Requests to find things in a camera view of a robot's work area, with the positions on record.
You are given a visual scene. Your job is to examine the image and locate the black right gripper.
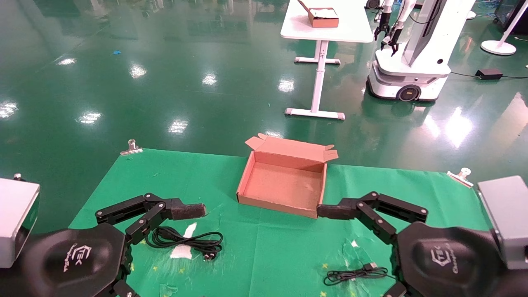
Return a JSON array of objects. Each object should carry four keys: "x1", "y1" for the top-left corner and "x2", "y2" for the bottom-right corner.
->
[{"x1": 316, "y1": 191, "x2": 509, "y2": 297}]

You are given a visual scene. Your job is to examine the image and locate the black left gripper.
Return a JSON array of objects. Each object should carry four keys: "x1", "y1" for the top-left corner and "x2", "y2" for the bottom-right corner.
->
[{"x1": 19, "y1": 193, "x2": 207, "y2": 297}]

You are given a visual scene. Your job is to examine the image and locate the black power cable with plug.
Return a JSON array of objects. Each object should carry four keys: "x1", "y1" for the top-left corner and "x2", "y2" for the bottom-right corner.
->
[{"x1": 145, "y1": 226, "x2": 224, "y2": 262}]

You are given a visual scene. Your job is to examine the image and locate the open brown cardboard box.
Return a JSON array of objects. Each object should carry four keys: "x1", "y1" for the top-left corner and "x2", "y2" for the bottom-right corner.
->
[{"x1": 236, "y1": 133, "x2": 339, "y2": 219}]

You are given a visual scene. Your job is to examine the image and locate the small brown cardboard box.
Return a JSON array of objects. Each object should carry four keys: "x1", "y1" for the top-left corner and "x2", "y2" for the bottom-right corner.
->
[{"x1": 297, "y1": 0, "x2": 340, "y2": 28}]

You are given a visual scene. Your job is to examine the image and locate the metal cloth clamp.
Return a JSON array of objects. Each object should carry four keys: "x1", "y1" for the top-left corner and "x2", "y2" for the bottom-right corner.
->
[
  {"x1": 120, "y1": 139, "x2": 144, "y2": 156},
  {"x1": 447, "y1": 167, "x2": 474, "y2": 189}
]

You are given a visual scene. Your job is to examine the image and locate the green table cloth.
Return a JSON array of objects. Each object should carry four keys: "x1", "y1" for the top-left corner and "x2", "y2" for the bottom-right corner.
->
[{"x1": 68, "y1": 148, "x2": 493, "y2": 297}]

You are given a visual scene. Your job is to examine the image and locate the white wheeled background robot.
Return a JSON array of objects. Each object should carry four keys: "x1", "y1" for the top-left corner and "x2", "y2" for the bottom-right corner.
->
[{"x1": 366, "y1": 0, "x2": 477, "y2": 102}]

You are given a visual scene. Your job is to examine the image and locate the black power adapter brick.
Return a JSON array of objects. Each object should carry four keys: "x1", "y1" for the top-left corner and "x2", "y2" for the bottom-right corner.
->
[{"x1": 475, "y1": 68, "x2": 504, "y2": 81}]

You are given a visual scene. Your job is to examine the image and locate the black background robot gripper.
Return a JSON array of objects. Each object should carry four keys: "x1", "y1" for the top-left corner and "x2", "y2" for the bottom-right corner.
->
[
  {"x1": 374, "y1": 12, "x2": 391, "y2": 41},
  {"x1": 381, "y1": 24, "x2": 403, "y2": 57}
]

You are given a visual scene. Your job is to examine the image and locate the white table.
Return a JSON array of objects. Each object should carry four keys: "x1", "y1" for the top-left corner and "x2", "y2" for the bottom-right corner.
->
[{"x1": 280, "y1": 0, "x2": 375, "y2": 120}]

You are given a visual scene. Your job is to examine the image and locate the white floor stand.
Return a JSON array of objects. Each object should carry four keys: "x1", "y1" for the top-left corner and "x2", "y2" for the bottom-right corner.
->
[{"x1": 480, "y1": 0, "x2": 528, "y2": 56}]

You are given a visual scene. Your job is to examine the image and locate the thin black USB cable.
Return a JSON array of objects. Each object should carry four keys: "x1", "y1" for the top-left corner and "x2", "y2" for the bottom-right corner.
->
[{"x1": 323, "y1": 262, "x2": 397, "y2": 286}]

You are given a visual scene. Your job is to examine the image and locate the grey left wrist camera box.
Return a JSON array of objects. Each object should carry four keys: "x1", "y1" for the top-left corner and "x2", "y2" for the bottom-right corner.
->
[{"x1": 0, "y1": 178, "x2": 41, "y2": 269}]

